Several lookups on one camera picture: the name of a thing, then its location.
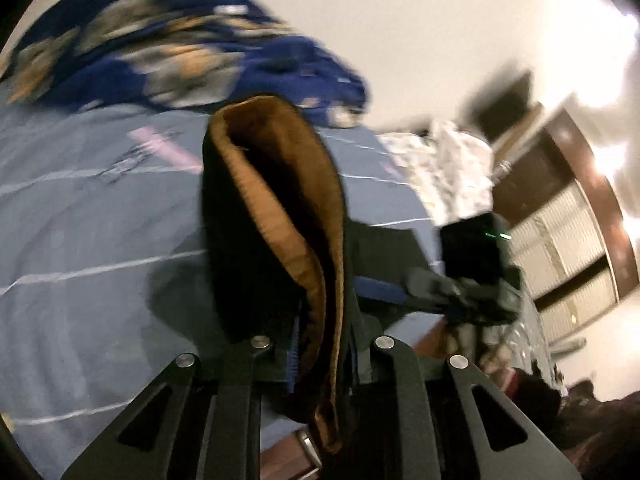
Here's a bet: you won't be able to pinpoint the blue checked bed sheet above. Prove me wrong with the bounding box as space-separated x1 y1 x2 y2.
0 80 451 480

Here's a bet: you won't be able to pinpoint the wooden bed frame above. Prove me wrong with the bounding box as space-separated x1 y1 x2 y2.
260 430 326 480

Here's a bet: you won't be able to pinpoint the black wall monitor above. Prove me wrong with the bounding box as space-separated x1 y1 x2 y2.
470 67 536 143

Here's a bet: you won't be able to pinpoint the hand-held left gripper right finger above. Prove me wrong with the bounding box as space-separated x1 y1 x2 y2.
347 335 583 480

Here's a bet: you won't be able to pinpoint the brown wooden wardrobe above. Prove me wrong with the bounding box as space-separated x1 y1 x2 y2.
492 105 640 351

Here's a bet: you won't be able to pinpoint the person's dark clothing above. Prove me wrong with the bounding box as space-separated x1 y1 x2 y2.
500 370 640 480

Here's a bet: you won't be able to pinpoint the blue animal print blanket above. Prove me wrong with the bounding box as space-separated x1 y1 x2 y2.
0 0 373 128

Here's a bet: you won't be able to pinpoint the black pants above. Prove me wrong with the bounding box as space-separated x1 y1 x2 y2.
200 94 441 453

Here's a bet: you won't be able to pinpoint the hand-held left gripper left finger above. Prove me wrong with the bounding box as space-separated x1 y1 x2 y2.
60 316 302 480

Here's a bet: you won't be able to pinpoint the white patterned pillow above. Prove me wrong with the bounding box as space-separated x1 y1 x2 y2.
380 120 496 231

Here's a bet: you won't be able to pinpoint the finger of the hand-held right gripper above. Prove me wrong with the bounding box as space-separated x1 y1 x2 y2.
355 267 451 313

